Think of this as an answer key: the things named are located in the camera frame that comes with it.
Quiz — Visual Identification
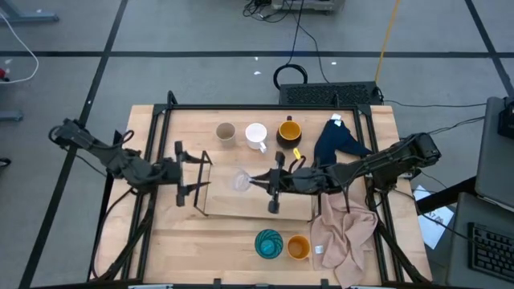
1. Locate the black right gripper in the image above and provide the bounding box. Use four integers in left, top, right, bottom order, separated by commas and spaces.
250, 151, 327, 214

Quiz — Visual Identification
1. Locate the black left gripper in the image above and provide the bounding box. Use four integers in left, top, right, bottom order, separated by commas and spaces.
158, 140, 213, 208

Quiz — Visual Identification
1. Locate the wooden shelf with black frame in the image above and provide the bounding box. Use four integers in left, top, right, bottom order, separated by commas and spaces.
194, 150, 324, 222

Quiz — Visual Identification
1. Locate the white ceramic mug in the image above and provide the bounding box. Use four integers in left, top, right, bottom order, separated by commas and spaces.
244, 122, 269, 154

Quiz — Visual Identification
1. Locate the beige handleless cup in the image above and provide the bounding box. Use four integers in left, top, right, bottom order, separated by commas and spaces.
214, 121, 237, 149

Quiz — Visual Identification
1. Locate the black mug with yellow inside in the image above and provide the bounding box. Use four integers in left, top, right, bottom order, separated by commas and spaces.
275, 115, 303, 150

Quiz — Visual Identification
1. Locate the blue faceted plastic tumbler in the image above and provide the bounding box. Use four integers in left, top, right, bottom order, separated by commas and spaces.
254, 228, 284, 260

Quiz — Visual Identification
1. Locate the orange handleless cup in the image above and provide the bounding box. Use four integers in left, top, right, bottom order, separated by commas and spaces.
286, 234, 312, 261

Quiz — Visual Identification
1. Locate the navy blue cloth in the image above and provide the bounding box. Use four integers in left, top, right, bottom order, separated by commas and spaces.
312, 113, 373, 168

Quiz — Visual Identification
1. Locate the pink cloth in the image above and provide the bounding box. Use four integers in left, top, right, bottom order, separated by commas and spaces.
309, 192, 379, 289

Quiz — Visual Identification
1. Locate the black computer case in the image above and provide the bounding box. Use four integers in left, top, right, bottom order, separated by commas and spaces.
279, 81, 382, 106

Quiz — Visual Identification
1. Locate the white paper sheet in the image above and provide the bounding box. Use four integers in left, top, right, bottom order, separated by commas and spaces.
412, 184, 455, 250

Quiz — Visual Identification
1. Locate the grey equipment cart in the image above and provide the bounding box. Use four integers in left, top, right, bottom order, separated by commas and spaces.
271, 0, 346, 15

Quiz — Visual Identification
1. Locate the grey side desk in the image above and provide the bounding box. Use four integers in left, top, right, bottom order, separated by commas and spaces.
444, 191, 514, 289

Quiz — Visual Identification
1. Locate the black keyboard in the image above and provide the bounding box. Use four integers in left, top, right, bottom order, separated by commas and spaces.
467, 222, 514, 283

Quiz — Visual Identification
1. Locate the black desk device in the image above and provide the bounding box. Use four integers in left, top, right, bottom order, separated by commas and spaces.
496, 97, 514, 140

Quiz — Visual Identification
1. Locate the black metal table frame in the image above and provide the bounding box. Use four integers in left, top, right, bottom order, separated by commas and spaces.
86, 90, 433, 284

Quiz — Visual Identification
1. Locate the coiled black floor cable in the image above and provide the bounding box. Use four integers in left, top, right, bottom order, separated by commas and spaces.
272, 0, 308, 91

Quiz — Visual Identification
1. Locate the black cable tangle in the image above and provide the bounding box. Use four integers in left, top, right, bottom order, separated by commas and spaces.
242, 0, 294, 24

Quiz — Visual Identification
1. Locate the yellow floor cable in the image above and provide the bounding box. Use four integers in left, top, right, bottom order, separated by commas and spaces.
373, 0, 402, 83

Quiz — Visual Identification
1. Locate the thin black cable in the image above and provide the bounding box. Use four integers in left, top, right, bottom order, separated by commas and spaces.
381, 98, 487, 109

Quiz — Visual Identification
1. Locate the white floor cable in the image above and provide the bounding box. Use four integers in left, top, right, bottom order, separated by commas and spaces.
0, 11, 40, 85

